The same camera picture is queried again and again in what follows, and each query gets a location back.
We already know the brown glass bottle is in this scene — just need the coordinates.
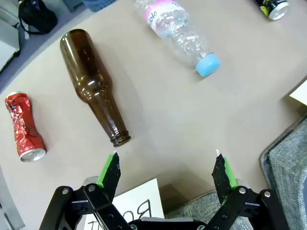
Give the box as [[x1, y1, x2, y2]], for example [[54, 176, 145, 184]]
[[59, 28, 132, 148]]

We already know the blue plastic crate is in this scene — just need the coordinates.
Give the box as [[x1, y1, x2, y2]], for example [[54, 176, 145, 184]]
[[81, 0, 113, 12]]

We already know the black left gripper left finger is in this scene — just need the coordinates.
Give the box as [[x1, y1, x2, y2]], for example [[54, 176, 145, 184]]
[[38, 151, 135, 230]]

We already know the grey bottle basket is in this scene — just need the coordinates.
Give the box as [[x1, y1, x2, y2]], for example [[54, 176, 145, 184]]
[[165, 190, 243, 230]]

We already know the pink label plastic bottle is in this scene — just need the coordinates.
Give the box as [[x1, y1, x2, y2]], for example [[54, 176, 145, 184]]
[[133, 0, 221, 78]]

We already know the black backpack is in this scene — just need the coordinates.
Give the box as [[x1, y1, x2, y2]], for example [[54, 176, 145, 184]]
[[18, 0, 58, 40]]

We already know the white cabinet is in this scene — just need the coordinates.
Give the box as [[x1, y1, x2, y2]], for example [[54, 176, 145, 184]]
[[0, 6, 21, 74]]

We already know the black drink can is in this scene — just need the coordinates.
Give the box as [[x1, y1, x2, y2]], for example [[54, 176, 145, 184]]
[[255, 0, 290, 21]]

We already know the grey plastic basket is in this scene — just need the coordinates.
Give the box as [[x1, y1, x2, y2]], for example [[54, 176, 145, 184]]
[[260, 115, 307, 230]]

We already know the crushed red can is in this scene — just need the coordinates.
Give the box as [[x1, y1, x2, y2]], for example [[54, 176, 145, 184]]
[[4, 91, 47, 162]]

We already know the white bottle basket rear card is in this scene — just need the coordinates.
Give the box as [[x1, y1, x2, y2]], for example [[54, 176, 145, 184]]
[[83, 178, 165, 230]]

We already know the white plastic basket rear card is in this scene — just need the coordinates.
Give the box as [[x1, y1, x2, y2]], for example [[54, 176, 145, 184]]
[[289, 80, 307, 106]]

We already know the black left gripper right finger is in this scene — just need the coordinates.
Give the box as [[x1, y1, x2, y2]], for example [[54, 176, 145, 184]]
[[206, 153, 291, 230]]

